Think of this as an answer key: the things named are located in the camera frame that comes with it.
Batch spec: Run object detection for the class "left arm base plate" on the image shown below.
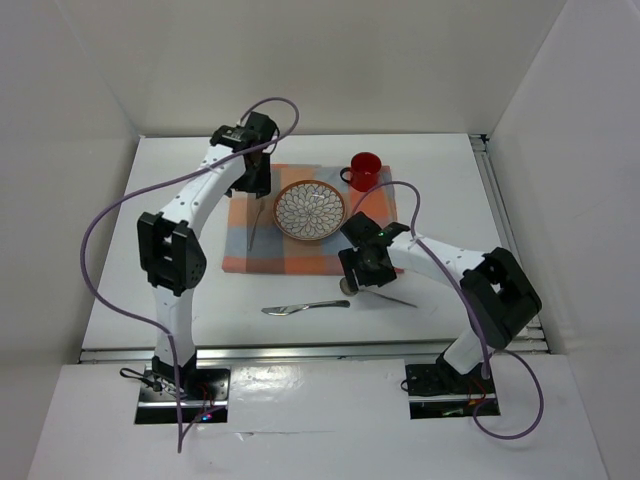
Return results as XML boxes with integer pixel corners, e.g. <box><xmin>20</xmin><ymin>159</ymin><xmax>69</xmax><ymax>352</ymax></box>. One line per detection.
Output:
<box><xmin>119</xmin><ymin>367</ymin><xmax>231</xmax><ymax>425</ymax></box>

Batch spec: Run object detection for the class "silver knife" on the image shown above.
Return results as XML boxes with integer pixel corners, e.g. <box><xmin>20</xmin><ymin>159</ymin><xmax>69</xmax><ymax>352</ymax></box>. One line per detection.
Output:
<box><xmin>261</xmin><ymin>300</ymin><xmax>351</xmax><ymax>316</ymax></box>

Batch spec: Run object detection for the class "floral patterned plate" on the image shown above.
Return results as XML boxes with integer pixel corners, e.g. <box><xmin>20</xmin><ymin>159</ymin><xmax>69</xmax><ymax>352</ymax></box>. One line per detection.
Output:
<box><xmin>272</xmin><ymin>180</ymin><xmax>347</xmax><ymax>241</ymax></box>

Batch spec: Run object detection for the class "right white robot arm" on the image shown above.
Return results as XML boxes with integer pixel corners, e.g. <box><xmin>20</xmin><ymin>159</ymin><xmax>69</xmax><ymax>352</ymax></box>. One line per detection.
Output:
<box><xmin>338</xmin><ymin>212</ymin><xmax>542</xmax><ymax>393</ymax></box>

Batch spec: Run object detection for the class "aluminium frame rail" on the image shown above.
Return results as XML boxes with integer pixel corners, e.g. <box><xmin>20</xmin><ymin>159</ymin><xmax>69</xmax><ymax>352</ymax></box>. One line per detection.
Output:
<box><xmin>79</xmin><ymin>132</ymin><xmax>551</xmax><ymax>363</ymax></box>

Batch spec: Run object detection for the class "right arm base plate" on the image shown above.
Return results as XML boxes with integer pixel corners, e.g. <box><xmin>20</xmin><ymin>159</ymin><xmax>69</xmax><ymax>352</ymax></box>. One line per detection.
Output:
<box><xmin>400</xmin><ymin>361</ymin><xmax>501</xmax><ymax>420</ymax></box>

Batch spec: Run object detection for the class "silver spoon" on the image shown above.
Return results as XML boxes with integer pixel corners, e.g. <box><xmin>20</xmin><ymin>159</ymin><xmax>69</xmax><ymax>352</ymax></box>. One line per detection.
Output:
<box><xmin>339</xmin><ymin>278</ymin><xmax>417</xmax><ymax>308</ymax></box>

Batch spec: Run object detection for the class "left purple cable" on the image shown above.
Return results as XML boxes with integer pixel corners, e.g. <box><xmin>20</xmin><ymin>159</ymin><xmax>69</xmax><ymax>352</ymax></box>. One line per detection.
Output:
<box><xmin>78</xmin><ymin>96</ymin><xmax>301</xmax><ymax>454</ymax></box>

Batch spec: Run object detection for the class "purple cable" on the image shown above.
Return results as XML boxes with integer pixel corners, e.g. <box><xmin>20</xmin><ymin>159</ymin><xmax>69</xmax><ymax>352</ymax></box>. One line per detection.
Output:
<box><xmin>78</xmin><ymin>96</ymin><xmax>301</xmax><ymax>454</ymax></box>
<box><xmin>349</xmin><ymin>179</ymin><xmax>546</xmax><ymax>441</ymax></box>

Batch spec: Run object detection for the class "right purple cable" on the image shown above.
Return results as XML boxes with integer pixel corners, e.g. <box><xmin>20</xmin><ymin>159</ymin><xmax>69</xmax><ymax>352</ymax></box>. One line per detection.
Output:
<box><xmin>349</xmin><ymin>179</ymin><xmax>546</xmax><ymax>441</ymax></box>

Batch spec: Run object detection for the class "silver fork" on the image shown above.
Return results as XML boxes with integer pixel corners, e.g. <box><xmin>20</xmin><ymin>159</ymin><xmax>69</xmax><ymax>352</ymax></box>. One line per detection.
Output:
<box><xmin>247</xmin><ymin>198</ymin><xmax>265</xmax><ymax>252</ymax></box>

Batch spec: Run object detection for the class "red enamel mug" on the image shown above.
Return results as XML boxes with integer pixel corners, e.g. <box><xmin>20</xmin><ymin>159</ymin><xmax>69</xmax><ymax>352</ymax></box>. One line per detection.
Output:
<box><xmin>339</xmin><ymin>152</ymin><xmax>382</xmax><ymax>192</ymax></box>

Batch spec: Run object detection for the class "checkered orange grey cloth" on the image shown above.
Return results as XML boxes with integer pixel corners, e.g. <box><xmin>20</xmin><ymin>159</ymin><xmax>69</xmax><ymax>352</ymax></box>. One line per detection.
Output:
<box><xmin>220</xmin><ymin>163</ymin><xmax>401</xmax><ymax>276</ymax></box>

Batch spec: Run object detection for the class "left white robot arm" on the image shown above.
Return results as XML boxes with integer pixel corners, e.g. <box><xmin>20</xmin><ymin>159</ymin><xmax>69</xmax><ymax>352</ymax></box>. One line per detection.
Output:
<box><xmin>137</xmin><ymin>112</ymin><xmax>279</xmax><ymax>399</ymax></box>

